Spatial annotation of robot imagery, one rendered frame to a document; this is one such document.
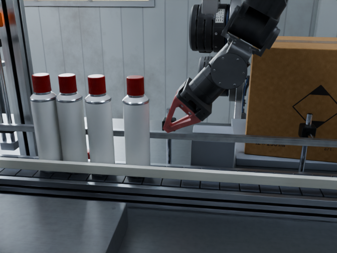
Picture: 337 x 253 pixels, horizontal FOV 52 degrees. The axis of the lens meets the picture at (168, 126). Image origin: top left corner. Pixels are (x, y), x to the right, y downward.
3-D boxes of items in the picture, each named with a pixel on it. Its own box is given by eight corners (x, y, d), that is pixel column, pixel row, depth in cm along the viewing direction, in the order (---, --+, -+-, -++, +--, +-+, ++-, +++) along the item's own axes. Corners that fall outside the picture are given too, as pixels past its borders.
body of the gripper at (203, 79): (177, 97, 61) (206, 66, 59) (183, 83, 71) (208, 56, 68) (204, 121, 62) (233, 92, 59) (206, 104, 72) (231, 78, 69)
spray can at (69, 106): (59, 173, 72) (47, 77, 65) (69, 162, 77) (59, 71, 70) (83, 175, 72) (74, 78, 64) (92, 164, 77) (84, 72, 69)
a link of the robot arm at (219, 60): (280, 28, 61) (236, 5, 61) (289, 32, 50) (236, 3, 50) (244, 86, 65) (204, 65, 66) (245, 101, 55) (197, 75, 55)
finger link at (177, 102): (150, 123, 66) (182, 88, 63) (156, 111, 73) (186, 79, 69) (176, 146, 67) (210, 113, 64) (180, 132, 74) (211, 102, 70)
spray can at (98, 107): (87, 175, 72) (78, 78, 64) (95, 164, 76) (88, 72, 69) (112, 177, 71) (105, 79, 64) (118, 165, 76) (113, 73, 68)
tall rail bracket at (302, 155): (298, 195, 74) (309, 123, 68) (291, 178, 81) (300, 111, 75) (313, 196, 73) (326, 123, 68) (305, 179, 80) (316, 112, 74)
